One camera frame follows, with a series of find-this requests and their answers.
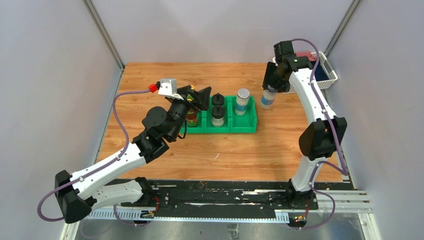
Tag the white perforated plastic basket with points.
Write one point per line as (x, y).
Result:
(323, 85)

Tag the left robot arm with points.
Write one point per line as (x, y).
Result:
(84, 191)

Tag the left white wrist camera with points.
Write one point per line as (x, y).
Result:
(166, 87)

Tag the dark blue folded cloth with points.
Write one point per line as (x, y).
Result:
(320, 73)

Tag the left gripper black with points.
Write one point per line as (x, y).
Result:
(201, 97)

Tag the pink folded cloth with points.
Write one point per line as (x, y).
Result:
(310, 55)

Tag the silver-lid jar in bin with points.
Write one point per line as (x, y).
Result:
(241, 103)

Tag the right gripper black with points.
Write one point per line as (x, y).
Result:
(269, 80)

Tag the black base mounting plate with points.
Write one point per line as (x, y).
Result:
(214, 201)

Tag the aluminium rail frame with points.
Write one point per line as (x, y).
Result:
(342, 201)

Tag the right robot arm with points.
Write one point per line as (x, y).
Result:
(325, 130)

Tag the black-spout seasoning jar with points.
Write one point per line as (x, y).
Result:
(217, 116)
(218, 100)

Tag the green three-compartment plastic bin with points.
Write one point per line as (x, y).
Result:
(233, 123)

